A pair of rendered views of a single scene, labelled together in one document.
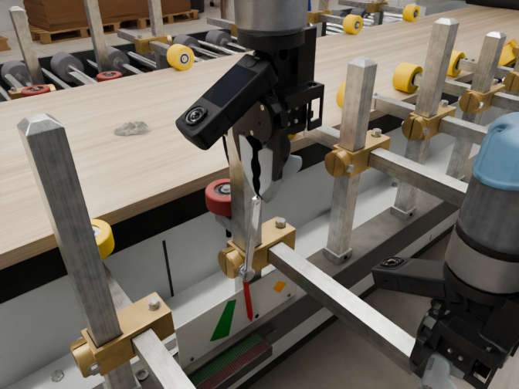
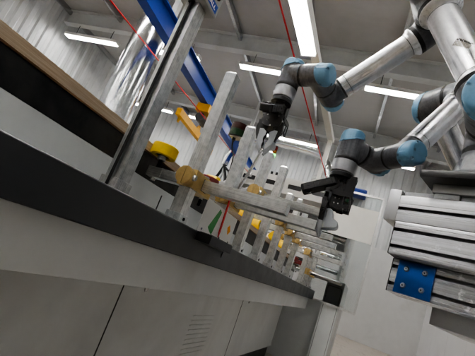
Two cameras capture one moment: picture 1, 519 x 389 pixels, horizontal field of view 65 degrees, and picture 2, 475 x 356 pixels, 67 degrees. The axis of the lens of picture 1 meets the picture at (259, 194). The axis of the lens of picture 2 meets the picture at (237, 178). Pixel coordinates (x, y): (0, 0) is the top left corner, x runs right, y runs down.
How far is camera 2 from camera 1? 100 cm
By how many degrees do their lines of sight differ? 53
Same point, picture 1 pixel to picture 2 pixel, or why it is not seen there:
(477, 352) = (345, 193)
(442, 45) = (283, 174)
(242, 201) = (239, 164)
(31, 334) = not seen: hidden behind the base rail
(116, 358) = (198, 183)
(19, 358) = not seen: hidden behind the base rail
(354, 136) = (263, 180)
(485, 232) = (346, 152)
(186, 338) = (207, 210)
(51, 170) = (232, 87)
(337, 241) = (240, 237)
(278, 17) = (291, 94)
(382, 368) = not seen: outside the picture
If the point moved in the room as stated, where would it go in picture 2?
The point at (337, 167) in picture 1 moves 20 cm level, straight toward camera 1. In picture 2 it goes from (254, 190) to (275, 184)
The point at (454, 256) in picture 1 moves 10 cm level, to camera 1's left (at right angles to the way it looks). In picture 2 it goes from (336, 163) to (314, 149)
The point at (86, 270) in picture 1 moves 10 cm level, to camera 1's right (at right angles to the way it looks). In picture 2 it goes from (216, 130) to (245, 146)
